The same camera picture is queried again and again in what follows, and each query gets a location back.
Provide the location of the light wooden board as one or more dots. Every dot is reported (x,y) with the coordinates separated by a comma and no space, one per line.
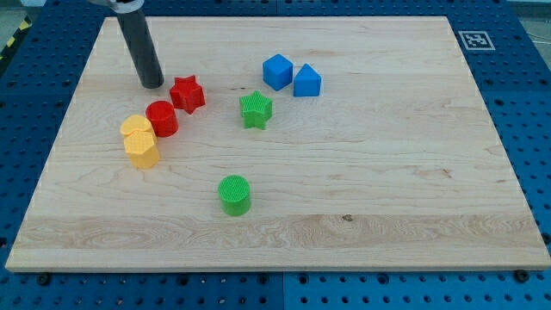
(396,165)

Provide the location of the green star block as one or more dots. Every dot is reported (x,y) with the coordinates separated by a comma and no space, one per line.
(255,109)

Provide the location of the green cylinder block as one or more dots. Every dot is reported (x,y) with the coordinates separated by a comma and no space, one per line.
(235,195)

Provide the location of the blue triangular prism block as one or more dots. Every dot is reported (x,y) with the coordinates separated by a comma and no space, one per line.
(307,82)

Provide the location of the blue cube block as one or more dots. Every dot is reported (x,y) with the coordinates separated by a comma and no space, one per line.
(277,72)

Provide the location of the red star block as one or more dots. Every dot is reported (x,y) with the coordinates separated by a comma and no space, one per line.
(187,94)

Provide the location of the red cylinder block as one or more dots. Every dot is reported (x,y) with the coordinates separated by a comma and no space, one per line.
(162,116)

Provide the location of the yellow hexagon block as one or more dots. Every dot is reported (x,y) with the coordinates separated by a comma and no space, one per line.
(141,148)

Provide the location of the yellow heart block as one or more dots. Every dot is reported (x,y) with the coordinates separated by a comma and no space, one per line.
(136,123)

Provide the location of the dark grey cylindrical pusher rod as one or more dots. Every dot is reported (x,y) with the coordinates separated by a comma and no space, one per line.
(139,42)

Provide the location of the white fiducial marker tag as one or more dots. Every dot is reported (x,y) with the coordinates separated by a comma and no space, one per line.
(476,40)

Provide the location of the black board stop bolt left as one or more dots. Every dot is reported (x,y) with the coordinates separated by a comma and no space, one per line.
(43,279)

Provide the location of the black board stop bolt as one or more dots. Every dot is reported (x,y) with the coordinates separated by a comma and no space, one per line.
(43,279)
(521,276)

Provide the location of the black board stop bolt right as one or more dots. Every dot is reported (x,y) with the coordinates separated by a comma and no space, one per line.
(521,276)

